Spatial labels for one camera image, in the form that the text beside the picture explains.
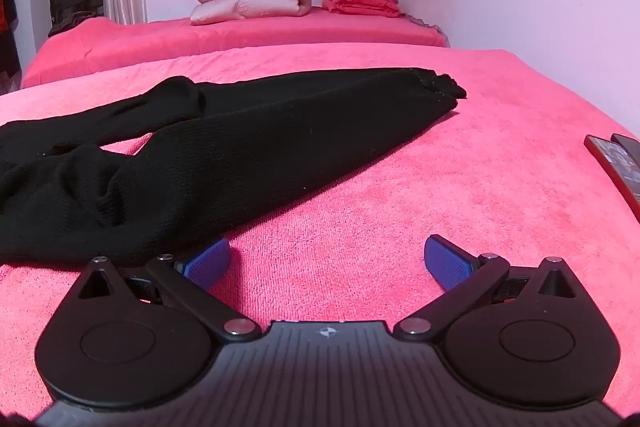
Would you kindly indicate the black pants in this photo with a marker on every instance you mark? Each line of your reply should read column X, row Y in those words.
column 215, row 147

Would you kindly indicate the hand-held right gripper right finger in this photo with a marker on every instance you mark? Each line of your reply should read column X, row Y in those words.
column 445, row 264

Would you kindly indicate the pink bed blanket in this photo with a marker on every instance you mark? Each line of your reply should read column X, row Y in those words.
column 450, row 187

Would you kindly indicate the dark cloth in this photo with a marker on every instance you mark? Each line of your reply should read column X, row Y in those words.
column 67, row 26

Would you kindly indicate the hanging dark clothes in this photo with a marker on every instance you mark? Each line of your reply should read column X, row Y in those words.
column 7, row 22

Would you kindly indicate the pink covered bed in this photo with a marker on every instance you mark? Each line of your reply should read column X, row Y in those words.
column 200, row 39

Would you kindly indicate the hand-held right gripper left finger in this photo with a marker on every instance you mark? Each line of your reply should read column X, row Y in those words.
column 207, row 263

